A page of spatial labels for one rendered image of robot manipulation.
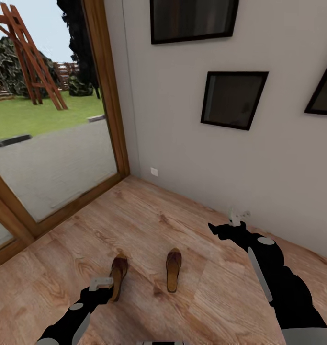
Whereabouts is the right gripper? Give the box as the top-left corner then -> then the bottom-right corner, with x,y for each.
208,221 -> 246,244

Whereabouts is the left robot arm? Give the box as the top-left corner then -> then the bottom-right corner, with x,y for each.
34,277 -> 114,345

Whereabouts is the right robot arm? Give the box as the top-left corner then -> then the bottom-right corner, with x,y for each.
208,211 -> 327,345

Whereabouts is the sandal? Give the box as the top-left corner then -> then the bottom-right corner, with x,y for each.
166,248 -> 182,293
109,253 -> 128,302

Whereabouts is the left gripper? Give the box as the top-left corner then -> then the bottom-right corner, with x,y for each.
80,286 -> 114,307

